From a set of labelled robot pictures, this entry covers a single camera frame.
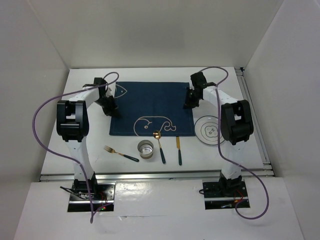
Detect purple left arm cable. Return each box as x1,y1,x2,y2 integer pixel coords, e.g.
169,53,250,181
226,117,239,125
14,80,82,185
32,72,119,224

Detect small metal cup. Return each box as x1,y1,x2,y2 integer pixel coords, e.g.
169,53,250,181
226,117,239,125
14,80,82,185
137,140,154,159

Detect gold spoon green handle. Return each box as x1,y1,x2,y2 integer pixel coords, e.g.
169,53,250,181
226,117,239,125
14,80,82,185
153,130,166,165

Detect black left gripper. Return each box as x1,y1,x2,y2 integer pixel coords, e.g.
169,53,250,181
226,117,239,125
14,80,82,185
94,94,120,118

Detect blue whale placemat cloth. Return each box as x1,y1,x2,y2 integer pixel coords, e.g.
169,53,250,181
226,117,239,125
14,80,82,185
109,81,195,137

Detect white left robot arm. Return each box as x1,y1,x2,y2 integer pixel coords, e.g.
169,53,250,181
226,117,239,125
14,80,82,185
56,77,121,200

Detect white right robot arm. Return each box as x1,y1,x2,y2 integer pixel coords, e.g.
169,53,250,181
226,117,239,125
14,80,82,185
183,71,254,197

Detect aluminium rail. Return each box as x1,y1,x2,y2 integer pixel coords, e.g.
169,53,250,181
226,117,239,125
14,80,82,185
234,67,275,176
39,167,275,182

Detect front aluminium rail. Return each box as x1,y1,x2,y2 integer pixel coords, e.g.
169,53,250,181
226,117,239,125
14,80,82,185
39,167,275,182

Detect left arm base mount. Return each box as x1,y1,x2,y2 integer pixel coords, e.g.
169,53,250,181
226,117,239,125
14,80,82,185
60,182,116,213

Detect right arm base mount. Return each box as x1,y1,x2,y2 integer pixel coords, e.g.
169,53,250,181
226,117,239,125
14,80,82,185
198,177,250,210

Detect gold fork green handle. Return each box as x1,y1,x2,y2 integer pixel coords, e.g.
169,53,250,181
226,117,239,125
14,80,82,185
103,145,140,163

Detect gold knife green handle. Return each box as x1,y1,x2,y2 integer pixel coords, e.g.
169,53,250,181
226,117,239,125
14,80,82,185
176,136,182,166

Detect right side aluminium rail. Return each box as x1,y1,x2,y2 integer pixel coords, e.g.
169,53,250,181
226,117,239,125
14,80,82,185
234,67,275,176

